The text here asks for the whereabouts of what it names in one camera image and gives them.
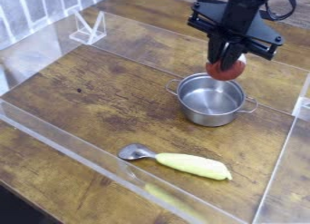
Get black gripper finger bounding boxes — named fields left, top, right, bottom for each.
left=220, top=43, right=246, bottom=71
left=207, top=34, right=226, bottom=63

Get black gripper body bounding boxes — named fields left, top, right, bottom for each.
left=187, top=0, right=283, bottom=60

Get red white toy mushroom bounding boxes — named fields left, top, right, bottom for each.
left=206, top=55, right=246, bottom=81

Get silver metal pot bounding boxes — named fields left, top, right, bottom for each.
left=164, top=73, right=258, bottom=127

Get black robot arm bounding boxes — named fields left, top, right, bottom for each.
left=187, top=0, right=283, bottom=72

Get black strip on table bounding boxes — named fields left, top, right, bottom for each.
left=196, top=0, right=276, bottom=21

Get clear acrylic front barrier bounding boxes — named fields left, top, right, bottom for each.
left=0, top=99, right=246, bottom=224

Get black cable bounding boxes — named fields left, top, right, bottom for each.
left=264, top=0, right=298, bottom=22

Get clear acrylic triangle bracket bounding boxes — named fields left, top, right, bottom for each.
left=69, top=11, right=107, bottom=45

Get spoon with yellow handle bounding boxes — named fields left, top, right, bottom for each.
left=117, top=143, right=232, bottom=180

